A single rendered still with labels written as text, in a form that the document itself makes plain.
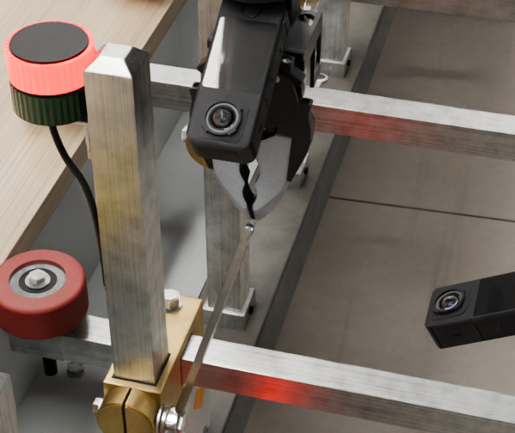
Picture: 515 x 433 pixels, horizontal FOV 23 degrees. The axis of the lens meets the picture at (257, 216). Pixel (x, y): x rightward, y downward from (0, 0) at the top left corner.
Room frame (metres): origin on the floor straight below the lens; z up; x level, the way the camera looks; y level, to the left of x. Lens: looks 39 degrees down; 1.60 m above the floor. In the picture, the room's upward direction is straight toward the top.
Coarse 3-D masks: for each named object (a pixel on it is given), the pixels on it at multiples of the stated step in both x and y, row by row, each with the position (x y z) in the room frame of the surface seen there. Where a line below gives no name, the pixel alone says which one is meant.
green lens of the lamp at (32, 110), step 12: (12, 84) 0.72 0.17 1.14; (12, 96) 0.71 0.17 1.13; (24, 96) 0.70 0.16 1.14; (36, 96) 0.70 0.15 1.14; (60, 96) 0.70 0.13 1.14; (72, 96) 0.70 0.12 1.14; (84, 96) 0.71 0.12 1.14; (24, 108) 0.70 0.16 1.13; (36, 108) 0.70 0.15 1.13; (48, 108) 0.70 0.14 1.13; (60, 108) 0.70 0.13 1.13; (72, 108) 0.70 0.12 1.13; (84, 108) 0.71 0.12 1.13; (24, 120) 0.70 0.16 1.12; (36, 120) 0.70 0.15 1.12; (48, 120) 0.70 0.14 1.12; (60, 120) 0.70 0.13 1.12; (72, 120) 0.70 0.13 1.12
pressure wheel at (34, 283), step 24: (24, 264) 0.80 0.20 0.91; (48, 264) 0.80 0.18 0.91; (72, 264) 0.80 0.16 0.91; (0, 288) 0.77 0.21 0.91; (24, 288) 0.77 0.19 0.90; (48, 288) 0.77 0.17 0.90; (72, 288) 0.77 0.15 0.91; (0, 312) 0.75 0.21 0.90; (24, 312) 0.74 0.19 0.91; (48, 312) 0.74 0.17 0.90; (72, 312) 0.76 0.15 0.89; (24, 336) 0.74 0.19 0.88; (48, 336) 0.74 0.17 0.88; (48, 360) 0.77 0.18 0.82
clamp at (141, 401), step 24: (192, 312) 0.78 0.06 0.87; (168, 336) 0.75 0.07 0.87; (168, 360) 0.72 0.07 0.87; (120, 384) 0.69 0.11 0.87; (144, 384) 0.69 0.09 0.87; (168, 384) 0.70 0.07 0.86; (96, 408) 0.69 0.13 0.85; (120, 408) 0.67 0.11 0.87; (144, 408) 0.67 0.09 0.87; (120, 432) 0.67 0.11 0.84; (144, 432) 0.67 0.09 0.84
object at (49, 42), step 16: (16, 32) 0.74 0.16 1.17; (32, 32) 0.74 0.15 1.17; (48, 32) 0.74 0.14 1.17; (64, 32) 0.74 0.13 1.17; (80, 32) 0.74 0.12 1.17; (16, 48) 0.72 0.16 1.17; (32, 48) 0.72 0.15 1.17; (48, 48) 0.72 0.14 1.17; (64, 48) 0.72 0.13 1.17; (80, 48) 0.72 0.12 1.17; (48, 96) 0.70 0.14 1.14; (64, 160) 0.72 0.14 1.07; (80, 176) 0.72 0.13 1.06; (96, 208) 0.72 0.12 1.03; (96, 224) 0.72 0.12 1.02
